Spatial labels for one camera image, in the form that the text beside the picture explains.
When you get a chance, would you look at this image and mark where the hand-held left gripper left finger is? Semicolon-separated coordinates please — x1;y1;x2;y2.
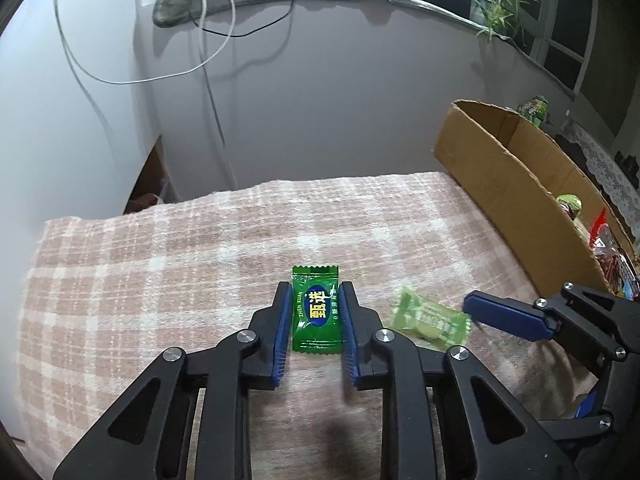
52;281;293;480

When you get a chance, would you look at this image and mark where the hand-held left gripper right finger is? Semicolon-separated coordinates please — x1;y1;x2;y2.
340;281;581;480

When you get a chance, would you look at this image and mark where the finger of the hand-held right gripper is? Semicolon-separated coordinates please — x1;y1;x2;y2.
539;360;628;461
462;282;640;377

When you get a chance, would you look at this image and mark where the dark green candy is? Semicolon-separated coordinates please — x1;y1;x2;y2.
291;264;342;355

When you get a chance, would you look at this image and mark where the light green candy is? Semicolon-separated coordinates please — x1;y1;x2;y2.
391;286;472;352

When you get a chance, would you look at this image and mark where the cardboard box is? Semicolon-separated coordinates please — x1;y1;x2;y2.
434;100;636;294

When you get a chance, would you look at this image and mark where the red snack packet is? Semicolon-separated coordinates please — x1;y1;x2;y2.
585;207;640;302

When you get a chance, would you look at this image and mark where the green wrapped snack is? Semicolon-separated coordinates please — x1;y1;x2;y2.
556;194;584;219

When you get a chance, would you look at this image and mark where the pink checked blanket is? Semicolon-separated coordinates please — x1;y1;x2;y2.
17;171;616;480

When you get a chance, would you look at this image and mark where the white lace cloth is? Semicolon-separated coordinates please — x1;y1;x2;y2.
555;120;640;246

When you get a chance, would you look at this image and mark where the brown wooden furniture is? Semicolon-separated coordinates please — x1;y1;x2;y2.
124;135;176;215

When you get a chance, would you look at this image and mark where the green can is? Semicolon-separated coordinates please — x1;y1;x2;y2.
517;97;551;128

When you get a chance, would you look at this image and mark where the thin white cable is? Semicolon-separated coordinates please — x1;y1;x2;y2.
52;0;236;86

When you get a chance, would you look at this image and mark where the white window frame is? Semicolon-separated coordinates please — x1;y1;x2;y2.
350;0;602;97

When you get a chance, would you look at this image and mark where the black cable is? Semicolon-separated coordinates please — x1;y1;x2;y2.
200;0;321;39

